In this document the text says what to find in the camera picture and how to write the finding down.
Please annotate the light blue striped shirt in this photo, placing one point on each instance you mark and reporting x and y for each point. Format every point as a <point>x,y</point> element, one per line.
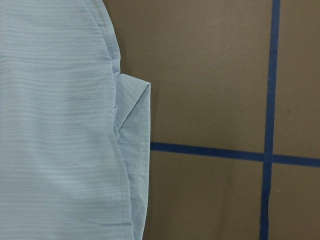
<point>74,130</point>

